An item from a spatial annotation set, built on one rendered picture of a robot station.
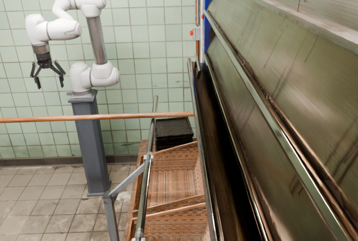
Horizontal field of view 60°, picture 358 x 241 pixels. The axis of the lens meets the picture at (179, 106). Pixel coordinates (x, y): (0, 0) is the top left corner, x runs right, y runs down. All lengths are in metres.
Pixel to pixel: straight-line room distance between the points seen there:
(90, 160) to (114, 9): 1.35
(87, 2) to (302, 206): 1.96
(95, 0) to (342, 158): 2.03
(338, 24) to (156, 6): 2.41
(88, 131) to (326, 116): 2.40
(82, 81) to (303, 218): 2.15
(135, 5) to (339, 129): 2.51
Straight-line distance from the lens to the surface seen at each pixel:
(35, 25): 1.86
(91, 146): 2.81
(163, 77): 2.98
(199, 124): 1.16
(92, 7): 2.30
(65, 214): 3.04
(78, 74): 2.55
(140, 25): 2.86
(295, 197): 0.68
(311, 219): 0.63
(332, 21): 0.52
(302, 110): 0.55
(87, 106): 2.63
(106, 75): 2.49
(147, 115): 1.77
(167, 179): 2.25
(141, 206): 1.21
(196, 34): 2.51
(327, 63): 0.54
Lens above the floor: 2.00
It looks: 26 degrees down
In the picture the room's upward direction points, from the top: 2 degrees counter-clockwise
